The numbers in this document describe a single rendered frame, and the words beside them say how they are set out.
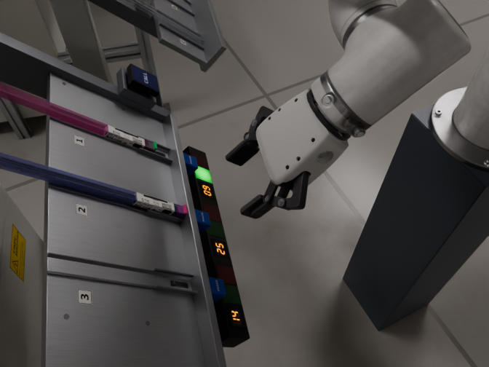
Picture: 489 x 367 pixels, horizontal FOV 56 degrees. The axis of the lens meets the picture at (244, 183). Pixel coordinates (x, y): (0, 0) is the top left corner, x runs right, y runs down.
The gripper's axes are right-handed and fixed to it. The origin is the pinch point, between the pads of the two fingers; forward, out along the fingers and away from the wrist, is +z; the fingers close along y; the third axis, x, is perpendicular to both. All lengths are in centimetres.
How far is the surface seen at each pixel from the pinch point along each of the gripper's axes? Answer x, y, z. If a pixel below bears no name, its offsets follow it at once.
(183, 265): 4.4, -8.1, 10.2
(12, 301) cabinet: 12.9, 1.0, 43.8
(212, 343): 3.6, -19.2, 8.3
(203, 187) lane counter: -3.8, 8.2, 11.1
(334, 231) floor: -79, 28, 30
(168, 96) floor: -48, 102, 60
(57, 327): 21.5, -17.6, 10.2
